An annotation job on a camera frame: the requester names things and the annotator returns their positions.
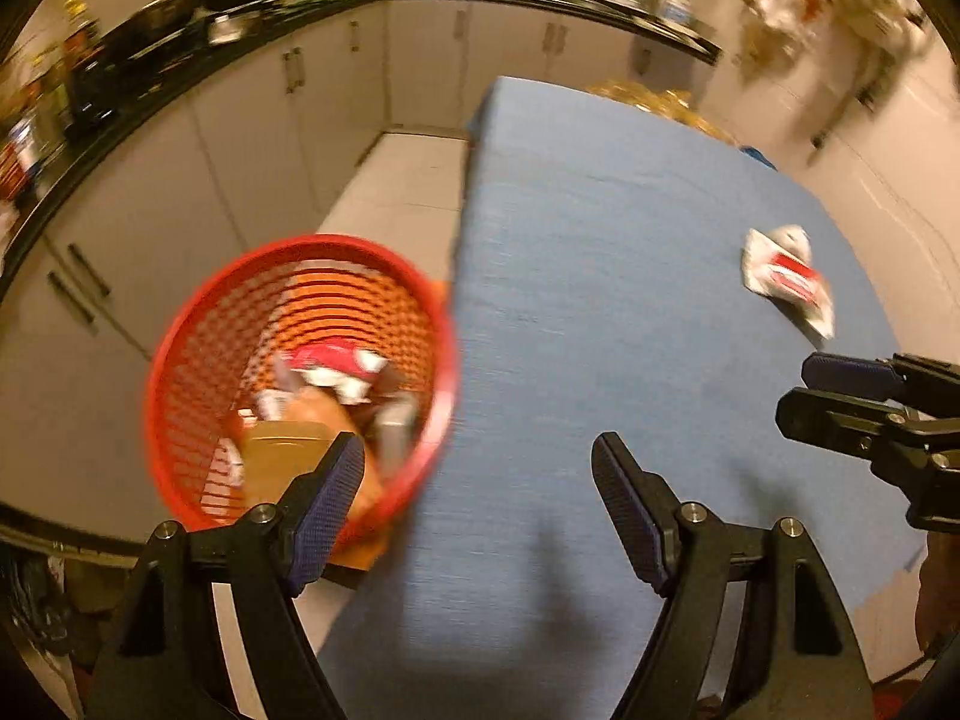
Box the cluster of sauce bottles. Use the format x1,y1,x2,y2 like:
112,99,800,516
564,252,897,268
0,0,121,203

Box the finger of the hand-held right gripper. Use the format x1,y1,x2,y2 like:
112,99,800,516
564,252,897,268
801,351,960,415
776,386,960,460

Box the hanging pale bags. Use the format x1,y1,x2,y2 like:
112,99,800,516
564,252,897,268
739,0,931,151

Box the person's right forearm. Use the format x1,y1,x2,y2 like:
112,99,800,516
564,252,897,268
913,532,960,665

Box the gold foil heap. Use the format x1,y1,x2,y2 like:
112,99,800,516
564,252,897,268
589,79,740,145

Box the white base cabinets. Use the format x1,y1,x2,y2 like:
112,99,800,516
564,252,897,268
0,0,713,481

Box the brown cardboard box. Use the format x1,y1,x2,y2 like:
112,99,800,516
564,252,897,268
241,420,365,518

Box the red white packet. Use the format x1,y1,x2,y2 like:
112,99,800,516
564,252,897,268
741,225,837,341

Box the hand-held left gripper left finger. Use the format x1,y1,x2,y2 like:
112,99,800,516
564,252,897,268
86,431,367,720

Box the blue tablecloth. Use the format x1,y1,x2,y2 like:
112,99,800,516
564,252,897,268
315,75,927,720

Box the red mesh basket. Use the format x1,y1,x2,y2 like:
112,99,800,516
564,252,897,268
145,234,460,552

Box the red snack packet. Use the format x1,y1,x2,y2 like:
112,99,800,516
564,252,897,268
285,343,391,402

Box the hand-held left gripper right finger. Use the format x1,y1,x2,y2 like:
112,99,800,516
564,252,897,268
591,431,878,720

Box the steel bowl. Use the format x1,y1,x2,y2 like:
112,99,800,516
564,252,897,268
206,13,252,46

